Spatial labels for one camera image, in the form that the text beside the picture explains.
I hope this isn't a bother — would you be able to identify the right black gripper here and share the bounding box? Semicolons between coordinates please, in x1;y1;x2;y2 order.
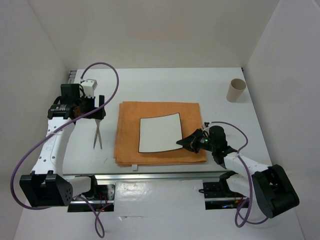
176;128;216;154

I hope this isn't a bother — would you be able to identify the white square plate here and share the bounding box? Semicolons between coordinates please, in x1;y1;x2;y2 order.
138;113;183;154

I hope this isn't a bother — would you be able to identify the orange cloth placemat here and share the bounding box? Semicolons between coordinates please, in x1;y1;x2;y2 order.
114;101;207;166

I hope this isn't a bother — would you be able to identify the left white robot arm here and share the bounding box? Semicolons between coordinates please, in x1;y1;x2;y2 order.
19;79;99;208

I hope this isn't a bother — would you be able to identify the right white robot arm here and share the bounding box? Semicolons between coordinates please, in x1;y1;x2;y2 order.
176;125;300;219

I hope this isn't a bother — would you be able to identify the beige paper cup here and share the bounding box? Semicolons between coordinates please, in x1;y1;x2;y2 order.
226;78;247;103

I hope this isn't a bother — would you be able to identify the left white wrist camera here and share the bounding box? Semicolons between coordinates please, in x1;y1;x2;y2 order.
80;79;98;99

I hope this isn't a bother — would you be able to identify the aluminium rail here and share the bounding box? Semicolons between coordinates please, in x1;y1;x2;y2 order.
59;69;268;183

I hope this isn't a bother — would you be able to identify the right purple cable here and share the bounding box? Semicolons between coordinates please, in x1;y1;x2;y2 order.
207;121;271;228

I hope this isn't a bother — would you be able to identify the purple cable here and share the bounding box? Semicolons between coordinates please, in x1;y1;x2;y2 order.
10;61;120;238
207;121;271;228

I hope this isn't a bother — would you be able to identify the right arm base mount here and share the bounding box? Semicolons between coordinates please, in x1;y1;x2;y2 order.
198;181;247;210

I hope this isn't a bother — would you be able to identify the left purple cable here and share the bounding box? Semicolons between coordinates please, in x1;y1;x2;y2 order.
10;61;120;238

